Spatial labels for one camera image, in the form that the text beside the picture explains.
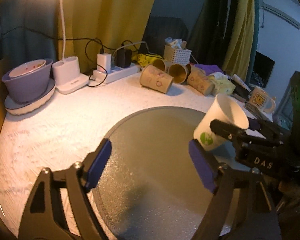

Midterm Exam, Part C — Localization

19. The yellow curtain right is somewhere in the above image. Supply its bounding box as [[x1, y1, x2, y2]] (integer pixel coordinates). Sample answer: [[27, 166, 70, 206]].
[[223, 0, 255, 80]]

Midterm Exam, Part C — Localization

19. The white desk lamp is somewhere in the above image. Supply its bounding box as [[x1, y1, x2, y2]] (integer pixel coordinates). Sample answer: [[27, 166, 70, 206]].
[[52, 0, 89, 94]]

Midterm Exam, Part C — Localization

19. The brown paper cup right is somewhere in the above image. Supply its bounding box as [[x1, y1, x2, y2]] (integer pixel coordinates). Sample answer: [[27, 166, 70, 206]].
[[187, 70, 215, 96]]

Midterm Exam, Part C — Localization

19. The white paper cup green print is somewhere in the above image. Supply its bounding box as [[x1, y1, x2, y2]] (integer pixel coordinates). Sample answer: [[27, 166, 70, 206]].
[[193, 94, 249, 151]]

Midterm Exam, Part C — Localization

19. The brown paper cup open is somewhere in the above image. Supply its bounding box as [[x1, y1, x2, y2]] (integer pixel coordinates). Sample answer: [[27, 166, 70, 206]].
[[167, 64, 189, 84], [152, 59, 172, 72]]

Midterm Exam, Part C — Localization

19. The smartphone on table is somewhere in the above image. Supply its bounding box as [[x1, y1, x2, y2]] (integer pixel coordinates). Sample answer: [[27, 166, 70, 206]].
[[244, 102, 271, 121]]

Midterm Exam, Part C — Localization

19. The yellow tissue pack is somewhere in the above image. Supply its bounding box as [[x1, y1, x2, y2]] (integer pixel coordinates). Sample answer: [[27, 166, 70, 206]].
[[209, 76, 236, 96]]

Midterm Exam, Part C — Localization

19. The bear print ceramic mug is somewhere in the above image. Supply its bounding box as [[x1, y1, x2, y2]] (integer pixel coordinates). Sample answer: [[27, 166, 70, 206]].
[[249, 86, 276, 114]]

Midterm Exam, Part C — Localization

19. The white plastic basket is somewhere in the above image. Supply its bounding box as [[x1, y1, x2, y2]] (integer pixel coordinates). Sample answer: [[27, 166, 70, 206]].
[[164, 45, 192, 65]]

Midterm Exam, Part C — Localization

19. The round grey mat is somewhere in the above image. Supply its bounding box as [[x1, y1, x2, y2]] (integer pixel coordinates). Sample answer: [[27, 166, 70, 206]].
[[91, 106, 237, 240]]

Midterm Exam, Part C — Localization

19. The yellow curtain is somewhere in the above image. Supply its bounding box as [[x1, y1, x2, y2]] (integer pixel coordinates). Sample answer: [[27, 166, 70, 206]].
[[223, 0, 255, 80], [56, 0, 155, 73]]

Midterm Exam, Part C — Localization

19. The purple cloth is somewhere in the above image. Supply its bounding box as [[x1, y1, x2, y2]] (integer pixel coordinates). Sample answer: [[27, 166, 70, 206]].
[[194, 64, 224, 75]]

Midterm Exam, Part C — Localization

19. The brown paper cup front left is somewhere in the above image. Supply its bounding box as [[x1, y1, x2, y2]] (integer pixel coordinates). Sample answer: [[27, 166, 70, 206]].
[[139, 64, 173, 94]]

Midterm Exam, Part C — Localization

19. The white charger plug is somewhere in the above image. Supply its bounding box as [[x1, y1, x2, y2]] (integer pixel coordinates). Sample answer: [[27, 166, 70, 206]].
[[97, 53, 111, 73]]

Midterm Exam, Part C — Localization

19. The yellow curtain left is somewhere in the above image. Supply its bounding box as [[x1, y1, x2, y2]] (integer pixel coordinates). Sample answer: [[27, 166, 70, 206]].
[[56, 0, 155, 73]]

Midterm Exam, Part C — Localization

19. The white air conditioner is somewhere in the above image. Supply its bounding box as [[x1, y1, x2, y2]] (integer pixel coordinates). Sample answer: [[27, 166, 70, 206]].
[[259, 0, 300, 29]]

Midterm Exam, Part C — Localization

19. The brown paper cup open middle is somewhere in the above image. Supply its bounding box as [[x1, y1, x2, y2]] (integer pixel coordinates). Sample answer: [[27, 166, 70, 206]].
[[167, 64, 189, 84]]

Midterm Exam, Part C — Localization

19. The white power strip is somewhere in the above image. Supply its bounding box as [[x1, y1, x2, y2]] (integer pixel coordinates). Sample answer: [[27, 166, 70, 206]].
[[89, 63, 141, 87]]

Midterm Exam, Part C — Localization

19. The dark monitor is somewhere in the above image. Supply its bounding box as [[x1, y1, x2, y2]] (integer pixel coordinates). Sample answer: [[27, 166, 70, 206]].
[[250, 51, 275, 88]]

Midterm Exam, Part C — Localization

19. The white inner bowl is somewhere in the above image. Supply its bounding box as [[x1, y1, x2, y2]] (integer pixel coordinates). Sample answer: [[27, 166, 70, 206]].
[[8, 59, 46, 78]]

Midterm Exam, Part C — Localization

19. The brown paper cup open left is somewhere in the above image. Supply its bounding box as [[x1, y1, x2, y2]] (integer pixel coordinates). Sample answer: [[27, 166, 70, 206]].
[[152, 59, 172, 72]]

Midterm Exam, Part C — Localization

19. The purple bowl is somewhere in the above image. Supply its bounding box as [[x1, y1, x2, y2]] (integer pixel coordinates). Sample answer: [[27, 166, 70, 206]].
[[1, 59, 53, 103]]

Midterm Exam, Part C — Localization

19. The white round plate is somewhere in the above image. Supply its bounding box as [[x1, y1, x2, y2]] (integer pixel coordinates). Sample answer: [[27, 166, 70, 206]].
[[4, 78, 56, 115]]

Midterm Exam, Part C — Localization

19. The yellow snack bag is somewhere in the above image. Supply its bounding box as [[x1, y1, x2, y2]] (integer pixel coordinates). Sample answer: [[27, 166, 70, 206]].
[[132, 53, 163, 67]]

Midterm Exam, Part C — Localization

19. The black power adapter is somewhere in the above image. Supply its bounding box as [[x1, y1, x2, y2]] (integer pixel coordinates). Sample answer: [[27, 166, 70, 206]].
[[115, 48, 132, 68]]

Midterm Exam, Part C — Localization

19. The white tube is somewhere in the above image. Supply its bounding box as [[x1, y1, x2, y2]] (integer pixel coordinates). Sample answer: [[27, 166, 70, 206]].
[[232, 74, 251, 92]]

